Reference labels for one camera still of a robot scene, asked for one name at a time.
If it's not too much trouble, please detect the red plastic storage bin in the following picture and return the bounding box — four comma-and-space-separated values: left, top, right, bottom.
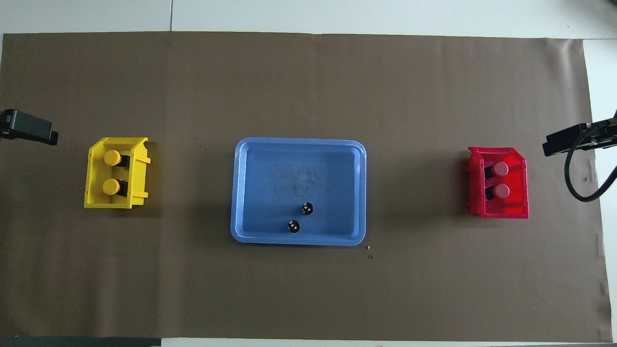
466, 147, 529, 219

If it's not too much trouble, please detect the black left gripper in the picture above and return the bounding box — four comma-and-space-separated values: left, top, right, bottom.
0, 109, 59, 146

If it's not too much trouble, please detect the yellow push button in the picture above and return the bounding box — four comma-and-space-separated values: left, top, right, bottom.
104, 149, 132, 168
103, 178, 130, 197

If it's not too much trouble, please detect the yellow plastic storage bin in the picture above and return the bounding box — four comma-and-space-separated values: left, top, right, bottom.
84, 137, 151, 210

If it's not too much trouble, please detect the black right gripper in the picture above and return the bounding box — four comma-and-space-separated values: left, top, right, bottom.
543, 117, 617, 158

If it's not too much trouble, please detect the blue plastic tray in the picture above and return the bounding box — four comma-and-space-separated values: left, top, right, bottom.
230, 137, 367, 247

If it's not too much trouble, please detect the brown paper table mat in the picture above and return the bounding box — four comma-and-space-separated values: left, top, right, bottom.
0, 32, 613, 343

